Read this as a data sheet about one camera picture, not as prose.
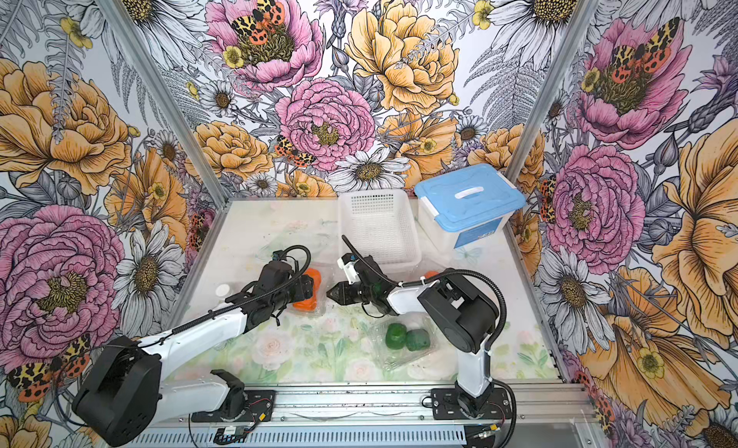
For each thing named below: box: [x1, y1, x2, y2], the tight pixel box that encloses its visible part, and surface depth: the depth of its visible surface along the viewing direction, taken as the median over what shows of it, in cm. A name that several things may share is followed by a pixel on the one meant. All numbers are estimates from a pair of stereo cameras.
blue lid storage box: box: [414, 163, 527, 253], surface depth 102 cm
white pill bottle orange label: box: [215, 283, 230, 297], surface depth 89 cm
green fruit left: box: [385, 323, 407, 350], surface depth 83 cm
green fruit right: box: [405, 328, 431, 351], surface depth 81 cm
